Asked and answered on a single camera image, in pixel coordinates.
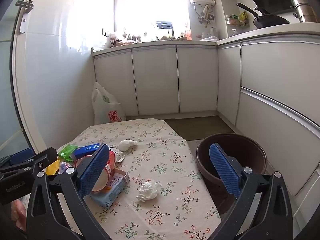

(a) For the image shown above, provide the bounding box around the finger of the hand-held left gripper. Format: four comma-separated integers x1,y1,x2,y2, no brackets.
9,147,35,165
0,147,58,180

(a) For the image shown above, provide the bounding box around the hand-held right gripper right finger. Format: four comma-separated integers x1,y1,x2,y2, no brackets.
209,142,294,240

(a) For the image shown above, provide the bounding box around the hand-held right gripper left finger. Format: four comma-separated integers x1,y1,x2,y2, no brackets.
26,144,113,240

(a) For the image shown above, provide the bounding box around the blue box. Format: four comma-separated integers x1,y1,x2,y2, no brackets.
74,143,107,159

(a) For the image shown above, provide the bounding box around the brown round bin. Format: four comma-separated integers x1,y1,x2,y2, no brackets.
195,132,268,214

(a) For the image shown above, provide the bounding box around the green packet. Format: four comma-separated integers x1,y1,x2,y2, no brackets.
58,144,80,162

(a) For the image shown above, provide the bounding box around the person's left hand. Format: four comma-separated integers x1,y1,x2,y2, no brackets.
10,199,27,231

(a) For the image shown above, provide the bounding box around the yellow wrapper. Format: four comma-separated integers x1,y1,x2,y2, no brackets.
45,158,61,176

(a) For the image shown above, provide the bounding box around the light blue carton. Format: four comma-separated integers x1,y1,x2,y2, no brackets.
89,169,130,208

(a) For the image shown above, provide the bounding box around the crumpled white tissue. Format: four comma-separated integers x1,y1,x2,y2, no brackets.
118,139,139,152
136,180,163,202

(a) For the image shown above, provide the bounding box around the brown floor mat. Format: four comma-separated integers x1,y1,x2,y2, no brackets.
164,116,236,141

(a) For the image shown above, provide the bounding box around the white plastic bag red print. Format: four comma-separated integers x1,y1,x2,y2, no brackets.
91,82,127,125

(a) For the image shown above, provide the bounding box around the white drawer front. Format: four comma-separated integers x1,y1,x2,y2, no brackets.
236,89,320,197
239,41,320,112

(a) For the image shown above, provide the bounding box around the floral tablecloth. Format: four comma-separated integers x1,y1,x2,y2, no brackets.
21,119,223,240

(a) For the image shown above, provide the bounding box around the frosted glass door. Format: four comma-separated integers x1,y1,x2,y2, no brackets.
0,0,48,157

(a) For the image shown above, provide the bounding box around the narrow white cabinet door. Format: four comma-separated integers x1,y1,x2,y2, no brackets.
216,45,242,126

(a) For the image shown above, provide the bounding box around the white countertop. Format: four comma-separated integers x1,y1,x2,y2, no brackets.
91,23,320,57

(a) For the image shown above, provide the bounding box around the black dish rack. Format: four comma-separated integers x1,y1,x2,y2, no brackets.
156,20,174,38

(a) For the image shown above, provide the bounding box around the black frying pan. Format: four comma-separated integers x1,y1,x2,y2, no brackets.
236,3,291,29

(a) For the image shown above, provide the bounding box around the window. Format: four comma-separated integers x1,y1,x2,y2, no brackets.
114,0,193,42

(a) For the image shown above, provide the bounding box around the steel steamer pot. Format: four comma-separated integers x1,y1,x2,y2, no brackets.
290,0,320,23

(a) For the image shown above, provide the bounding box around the metal door handle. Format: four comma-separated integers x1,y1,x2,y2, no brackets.
15,0,34,34

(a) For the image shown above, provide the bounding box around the wire basket with packets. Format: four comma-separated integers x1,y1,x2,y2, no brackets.
226,11,251,27

